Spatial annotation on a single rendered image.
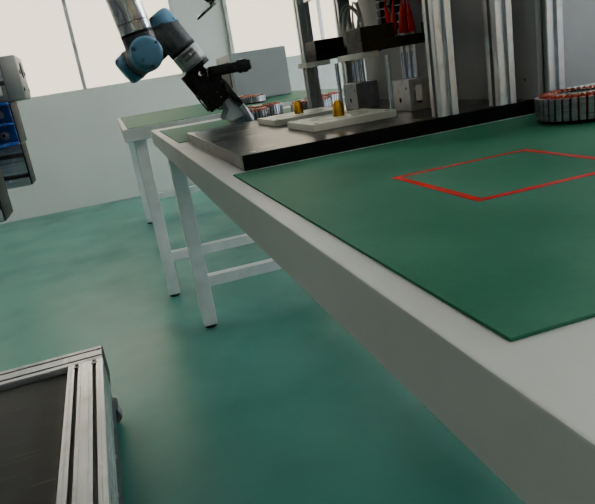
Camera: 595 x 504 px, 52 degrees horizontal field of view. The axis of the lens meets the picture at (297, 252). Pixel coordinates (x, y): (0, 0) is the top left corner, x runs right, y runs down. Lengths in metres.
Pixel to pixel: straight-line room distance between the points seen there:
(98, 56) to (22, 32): 0.61
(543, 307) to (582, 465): 0.10
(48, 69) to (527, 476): 5.63
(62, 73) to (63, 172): 0.84
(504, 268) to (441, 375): 0.08
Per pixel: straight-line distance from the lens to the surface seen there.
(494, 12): 1.00
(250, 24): 5.93
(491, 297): 0.31
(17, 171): 1.47
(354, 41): 1.11
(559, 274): 0.34
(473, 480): 1.42
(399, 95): 1.15
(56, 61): 5.77
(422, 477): 1.43
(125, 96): 5.76
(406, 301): 0.32
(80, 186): 5.81
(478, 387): 0.26
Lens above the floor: 0.87
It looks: 16 degrees down
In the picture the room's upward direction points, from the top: 9 degrees counter-clockwise
